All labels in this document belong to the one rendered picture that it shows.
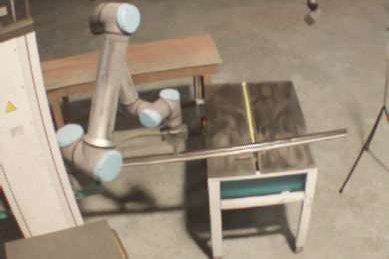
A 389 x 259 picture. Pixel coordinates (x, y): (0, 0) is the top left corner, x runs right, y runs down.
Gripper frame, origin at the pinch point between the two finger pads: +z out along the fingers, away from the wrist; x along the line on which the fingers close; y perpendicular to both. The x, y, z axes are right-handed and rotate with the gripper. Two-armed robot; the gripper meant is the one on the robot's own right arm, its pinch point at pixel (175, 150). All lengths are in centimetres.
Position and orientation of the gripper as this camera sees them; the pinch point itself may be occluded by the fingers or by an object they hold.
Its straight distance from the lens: 259.4
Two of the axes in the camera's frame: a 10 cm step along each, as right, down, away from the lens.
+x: 9.9, -1.2, 0.5
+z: 0.7, 8.3, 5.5
